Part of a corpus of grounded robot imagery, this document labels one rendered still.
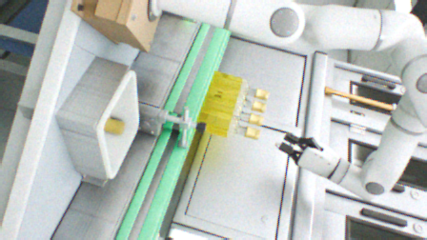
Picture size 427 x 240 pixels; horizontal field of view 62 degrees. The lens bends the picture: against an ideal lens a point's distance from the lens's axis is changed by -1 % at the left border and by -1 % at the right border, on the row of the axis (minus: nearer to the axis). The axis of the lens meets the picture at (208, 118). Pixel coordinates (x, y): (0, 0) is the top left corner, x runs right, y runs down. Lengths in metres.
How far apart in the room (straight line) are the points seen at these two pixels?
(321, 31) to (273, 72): 0.79
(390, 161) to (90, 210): 0.74
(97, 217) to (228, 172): 0.46
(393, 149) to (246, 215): 0.45
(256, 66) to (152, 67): 0.63
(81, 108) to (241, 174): 0.63
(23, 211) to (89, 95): 0.25
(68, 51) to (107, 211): 0.39
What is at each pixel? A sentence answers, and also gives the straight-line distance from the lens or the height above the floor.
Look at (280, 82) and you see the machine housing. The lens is 1.51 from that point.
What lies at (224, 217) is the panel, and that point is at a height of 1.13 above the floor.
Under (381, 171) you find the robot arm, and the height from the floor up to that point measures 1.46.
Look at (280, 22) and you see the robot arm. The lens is 0.73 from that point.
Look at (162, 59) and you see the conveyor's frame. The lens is 1.06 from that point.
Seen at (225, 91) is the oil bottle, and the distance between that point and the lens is 1.16.
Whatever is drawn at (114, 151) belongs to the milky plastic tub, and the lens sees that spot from 0.90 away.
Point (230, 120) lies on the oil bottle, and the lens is 1.09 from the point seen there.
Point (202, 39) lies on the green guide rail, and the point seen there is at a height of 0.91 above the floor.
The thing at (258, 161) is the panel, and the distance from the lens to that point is 1.21.
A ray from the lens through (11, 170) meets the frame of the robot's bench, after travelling 0.80.
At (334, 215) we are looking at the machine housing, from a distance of 1.26.
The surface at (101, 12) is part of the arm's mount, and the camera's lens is 0.66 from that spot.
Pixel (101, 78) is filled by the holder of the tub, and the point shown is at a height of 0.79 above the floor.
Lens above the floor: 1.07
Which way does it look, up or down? 4 degrees down
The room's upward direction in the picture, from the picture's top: 106 degrees clockwise
